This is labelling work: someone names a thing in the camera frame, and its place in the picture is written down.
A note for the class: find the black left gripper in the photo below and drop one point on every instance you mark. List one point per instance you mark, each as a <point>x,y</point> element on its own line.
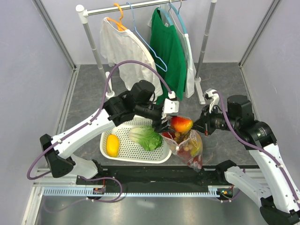
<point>160,128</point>

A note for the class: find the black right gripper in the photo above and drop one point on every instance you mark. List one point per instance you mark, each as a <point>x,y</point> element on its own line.
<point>200,124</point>

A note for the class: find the white garment on right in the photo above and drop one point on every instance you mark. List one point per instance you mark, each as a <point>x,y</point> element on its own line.
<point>189,89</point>

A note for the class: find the green lettuce head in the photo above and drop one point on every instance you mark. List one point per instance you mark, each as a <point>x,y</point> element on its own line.
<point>146,137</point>

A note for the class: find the white perforated plastic basket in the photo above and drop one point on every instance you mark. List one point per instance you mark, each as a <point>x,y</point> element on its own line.
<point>130,151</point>

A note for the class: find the clear pink zip bag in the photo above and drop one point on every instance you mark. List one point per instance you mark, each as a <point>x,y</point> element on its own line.
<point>184,142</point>

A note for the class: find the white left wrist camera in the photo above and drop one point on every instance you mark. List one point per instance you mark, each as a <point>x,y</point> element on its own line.
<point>170,106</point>

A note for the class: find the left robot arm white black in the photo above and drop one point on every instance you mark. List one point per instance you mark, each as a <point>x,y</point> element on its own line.
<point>59,149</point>

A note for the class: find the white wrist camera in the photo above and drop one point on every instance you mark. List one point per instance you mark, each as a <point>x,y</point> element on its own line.
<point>170,106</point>
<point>212,96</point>

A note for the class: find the grey white clothes rack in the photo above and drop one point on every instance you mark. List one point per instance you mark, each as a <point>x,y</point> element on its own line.
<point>84,14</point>

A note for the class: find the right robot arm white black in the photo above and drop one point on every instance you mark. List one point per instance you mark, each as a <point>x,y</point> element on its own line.
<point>279,202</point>

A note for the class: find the red plastic lobster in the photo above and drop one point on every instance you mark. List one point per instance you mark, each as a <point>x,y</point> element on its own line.
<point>193,162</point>

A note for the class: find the yellow lemon fruit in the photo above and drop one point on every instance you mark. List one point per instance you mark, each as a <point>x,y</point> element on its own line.
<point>112,145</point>

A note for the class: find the teal clothes hanger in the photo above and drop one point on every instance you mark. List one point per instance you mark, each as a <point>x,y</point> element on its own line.
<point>173,18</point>

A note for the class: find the green t-shirt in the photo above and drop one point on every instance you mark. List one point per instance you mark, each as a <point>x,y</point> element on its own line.
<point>169,56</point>

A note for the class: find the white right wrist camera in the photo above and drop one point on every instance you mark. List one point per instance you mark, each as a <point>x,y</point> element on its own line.
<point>212,96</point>

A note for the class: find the brown longan bunch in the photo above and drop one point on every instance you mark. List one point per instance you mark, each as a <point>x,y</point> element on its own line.
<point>183,142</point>

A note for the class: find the red yellow mango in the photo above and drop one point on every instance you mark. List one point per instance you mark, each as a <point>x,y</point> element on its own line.
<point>181,124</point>

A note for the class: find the white t-shirt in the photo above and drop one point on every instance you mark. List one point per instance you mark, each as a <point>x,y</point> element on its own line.
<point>117,46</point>

